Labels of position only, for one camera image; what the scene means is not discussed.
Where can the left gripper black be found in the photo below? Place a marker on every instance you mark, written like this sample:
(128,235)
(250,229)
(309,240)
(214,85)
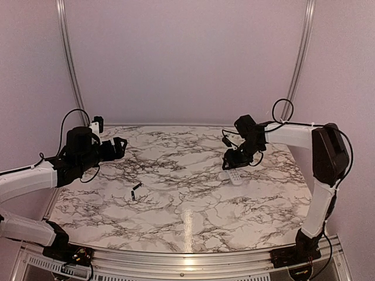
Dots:
(119,152)

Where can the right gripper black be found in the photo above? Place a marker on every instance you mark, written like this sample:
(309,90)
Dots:
(233,161)

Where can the white remote control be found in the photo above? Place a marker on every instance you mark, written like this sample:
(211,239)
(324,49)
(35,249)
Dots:
(231,175)

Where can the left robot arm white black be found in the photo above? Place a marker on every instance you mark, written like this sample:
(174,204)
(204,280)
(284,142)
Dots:
(83,150)

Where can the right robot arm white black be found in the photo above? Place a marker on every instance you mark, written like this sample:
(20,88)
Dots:
(330,165)

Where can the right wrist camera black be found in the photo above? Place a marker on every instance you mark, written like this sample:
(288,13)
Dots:
(226,141)

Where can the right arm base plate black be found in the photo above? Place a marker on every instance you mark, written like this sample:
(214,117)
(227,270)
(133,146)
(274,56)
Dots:
(289,256)

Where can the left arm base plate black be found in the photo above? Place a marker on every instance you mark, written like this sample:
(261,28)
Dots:
(70,254)

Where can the front aluminium rail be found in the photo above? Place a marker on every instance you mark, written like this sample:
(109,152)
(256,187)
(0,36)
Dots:
(111,264)

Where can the left aluminium frame post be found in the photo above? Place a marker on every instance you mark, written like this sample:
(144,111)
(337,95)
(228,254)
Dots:
(68,54)

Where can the aluminium frame post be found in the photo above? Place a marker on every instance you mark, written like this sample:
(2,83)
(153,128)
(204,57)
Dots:
(303,48)
(68,54)

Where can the right aluminium frame post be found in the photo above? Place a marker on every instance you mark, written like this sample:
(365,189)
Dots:
(303,48)

